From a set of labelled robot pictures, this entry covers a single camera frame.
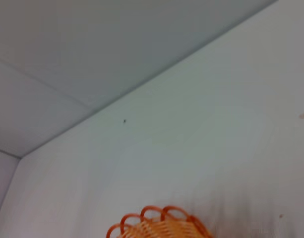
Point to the orange woven basket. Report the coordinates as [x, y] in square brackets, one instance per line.
[164, 228]

